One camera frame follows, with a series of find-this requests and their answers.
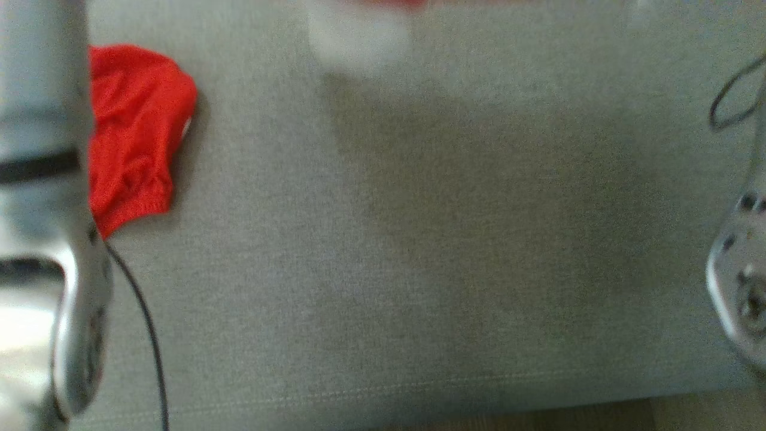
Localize red white sports shorts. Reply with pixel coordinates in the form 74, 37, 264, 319
88, 44, 199, 241

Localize grey sofa seat cushion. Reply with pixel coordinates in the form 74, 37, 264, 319
66, 0, 766, 431

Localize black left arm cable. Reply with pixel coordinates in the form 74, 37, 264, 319
104, 242, 170, 431

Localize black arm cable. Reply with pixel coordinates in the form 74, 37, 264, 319
104, 242, 170, 431
709, 54, 766, 133

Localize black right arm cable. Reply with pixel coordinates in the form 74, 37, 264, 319
709, 54, 766, 133

